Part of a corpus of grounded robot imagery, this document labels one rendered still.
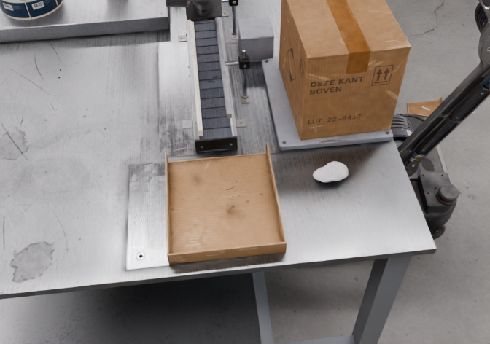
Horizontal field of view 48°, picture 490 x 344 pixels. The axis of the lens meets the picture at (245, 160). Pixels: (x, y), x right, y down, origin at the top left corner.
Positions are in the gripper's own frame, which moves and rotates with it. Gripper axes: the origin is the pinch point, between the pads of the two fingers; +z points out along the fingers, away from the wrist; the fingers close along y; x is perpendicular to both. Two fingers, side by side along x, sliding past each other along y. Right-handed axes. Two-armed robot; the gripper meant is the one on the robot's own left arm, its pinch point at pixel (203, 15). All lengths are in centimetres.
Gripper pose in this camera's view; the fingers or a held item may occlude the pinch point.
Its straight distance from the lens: 171.4
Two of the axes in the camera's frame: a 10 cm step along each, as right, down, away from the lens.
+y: -9.9, 0.9, -0.6
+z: -0.6, 0.3, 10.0
